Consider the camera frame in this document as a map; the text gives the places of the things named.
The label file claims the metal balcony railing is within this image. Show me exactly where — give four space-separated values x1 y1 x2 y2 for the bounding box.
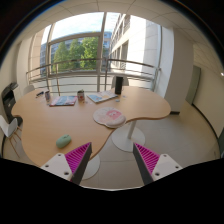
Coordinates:
26 58 161 96

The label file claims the black printer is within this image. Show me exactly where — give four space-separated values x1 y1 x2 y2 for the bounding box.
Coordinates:
1 82 21 122

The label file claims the black speaker box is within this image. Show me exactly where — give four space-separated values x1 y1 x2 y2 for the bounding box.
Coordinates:
115 76 123 95

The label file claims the light blue magazine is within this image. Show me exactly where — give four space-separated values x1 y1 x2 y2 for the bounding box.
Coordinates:
87 91 117 103

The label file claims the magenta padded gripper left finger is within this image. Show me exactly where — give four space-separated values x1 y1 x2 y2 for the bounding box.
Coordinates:
41 143 92 185

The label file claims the pink magazine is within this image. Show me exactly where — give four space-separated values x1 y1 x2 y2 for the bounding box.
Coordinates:
50 96 77 107

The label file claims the patterned mug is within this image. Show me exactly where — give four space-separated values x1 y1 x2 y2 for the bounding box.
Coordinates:
77 89 85 101

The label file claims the wooden curved table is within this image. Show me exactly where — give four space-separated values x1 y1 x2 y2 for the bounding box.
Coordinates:
11 85 172 181

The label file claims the small can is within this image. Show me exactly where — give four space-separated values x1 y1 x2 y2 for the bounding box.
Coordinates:
45 90 50 102

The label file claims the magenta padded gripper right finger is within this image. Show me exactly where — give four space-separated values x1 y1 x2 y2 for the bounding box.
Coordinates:
133 143 182 185

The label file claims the white chair far left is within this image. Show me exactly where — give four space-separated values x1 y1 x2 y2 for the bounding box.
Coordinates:
23 85 35 95

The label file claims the round pink mouse pad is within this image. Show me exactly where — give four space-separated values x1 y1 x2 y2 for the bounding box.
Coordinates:
93 107 126 128

